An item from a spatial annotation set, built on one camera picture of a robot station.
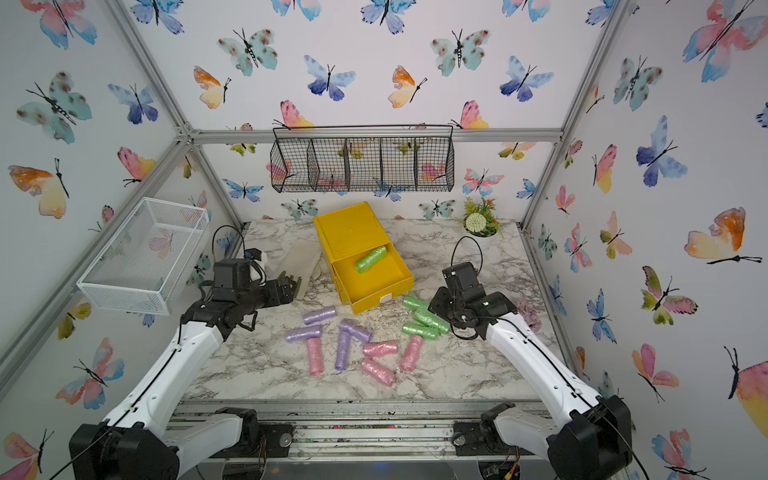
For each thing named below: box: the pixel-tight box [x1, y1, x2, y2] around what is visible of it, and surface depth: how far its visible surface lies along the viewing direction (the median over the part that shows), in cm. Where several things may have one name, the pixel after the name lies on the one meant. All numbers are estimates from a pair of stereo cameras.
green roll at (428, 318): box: [413, 308, 451, 335], surface depth 94 cm
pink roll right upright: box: [400, 335, 424, 372], surface depth 88 cm
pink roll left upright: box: [306, 337, 324, 377], surface depth 88 cm
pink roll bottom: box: [361, 358, 396, 387], surface depth 84 cm
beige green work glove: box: [278, 239, 322, 299], surface depth 112 cm
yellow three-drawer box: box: [313, 201, 414, 315], surface depth 89 cm
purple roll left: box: [286, 326, 321, 342], surface depth 91 cm
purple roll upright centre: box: [335, 323, 351, 371], surface depth 90 cm
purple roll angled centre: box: [340, 323, 373, 343], surface depth 92 cm
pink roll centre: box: [363, 340, 399, 357], surface depth 88 cm
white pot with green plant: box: [462, 197, 500, 238], surface depth 103 cm
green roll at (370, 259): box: [355, 246, 387, 274], surface depth 90 cm
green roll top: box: [403, 293, 434, 317], surface depth 98 cm
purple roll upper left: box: [303, 306, 337, 325], surface depth 95 cm
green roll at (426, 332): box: [402, 323, 439, 341], surface depth 91 cm
